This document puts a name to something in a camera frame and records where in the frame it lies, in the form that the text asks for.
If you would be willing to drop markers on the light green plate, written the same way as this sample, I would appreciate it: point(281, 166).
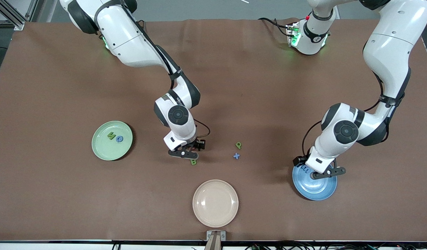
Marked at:
point(106, 149)

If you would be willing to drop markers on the brown table mat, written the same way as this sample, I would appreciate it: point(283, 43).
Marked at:
point(60, 191)

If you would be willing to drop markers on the blue plate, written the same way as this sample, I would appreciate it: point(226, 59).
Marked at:
point(314, 189)

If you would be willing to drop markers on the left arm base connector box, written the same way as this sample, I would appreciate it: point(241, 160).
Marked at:
point(293, 34)

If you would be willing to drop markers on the white table edge rail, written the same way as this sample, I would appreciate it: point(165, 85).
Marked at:
point(60, 246)

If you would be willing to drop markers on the green letter B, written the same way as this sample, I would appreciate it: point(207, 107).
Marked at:
point(193, 162)

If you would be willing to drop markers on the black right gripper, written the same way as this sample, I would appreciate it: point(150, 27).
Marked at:
point(198, 144)

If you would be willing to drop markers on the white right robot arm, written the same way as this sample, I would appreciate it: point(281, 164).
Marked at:
point(130, 41)

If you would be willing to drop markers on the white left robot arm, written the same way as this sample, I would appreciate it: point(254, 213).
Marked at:
point(394, 41)

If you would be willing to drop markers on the wooden camera pole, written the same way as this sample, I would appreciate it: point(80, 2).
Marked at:
point(213, 243)

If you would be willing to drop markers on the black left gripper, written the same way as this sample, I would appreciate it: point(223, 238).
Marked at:
point(299, 161)

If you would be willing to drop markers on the blue letter x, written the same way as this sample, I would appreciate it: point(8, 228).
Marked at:
point(236, 156)

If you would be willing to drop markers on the green letter N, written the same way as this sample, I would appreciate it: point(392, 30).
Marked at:
point(111, 135)

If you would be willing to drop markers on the beige plate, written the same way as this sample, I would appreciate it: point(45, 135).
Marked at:
point(215, 203)

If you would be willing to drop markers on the blue letter m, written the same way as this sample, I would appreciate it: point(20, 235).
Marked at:
point(306, 169)

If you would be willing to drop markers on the green letter p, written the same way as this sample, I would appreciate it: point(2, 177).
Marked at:
point(238, 145)

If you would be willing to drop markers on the grey metal mount bracket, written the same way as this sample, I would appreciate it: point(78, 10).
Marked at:
point(208, 236)

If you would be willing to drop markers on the blue letter G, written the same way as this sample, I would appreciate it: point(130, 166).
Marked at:
point(120, 139)

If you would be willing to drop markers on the aluminium profile frame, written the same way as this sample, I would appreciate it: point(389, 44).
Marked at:
point(12, 25)

